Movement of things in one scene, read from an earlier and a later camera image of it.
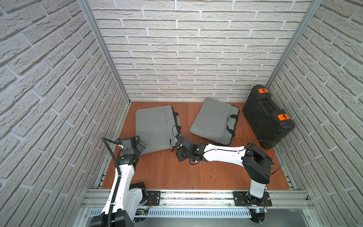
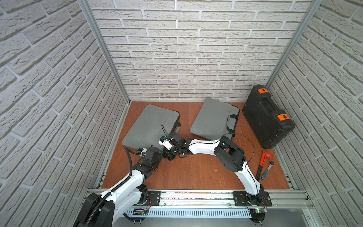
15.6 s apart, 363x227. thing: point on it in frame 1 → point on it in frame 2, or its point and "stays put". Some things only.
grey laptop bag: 159,127 stays put
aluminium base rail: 95,199 stays put
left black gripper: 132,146 → 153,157
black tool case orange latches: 265,119 stays put
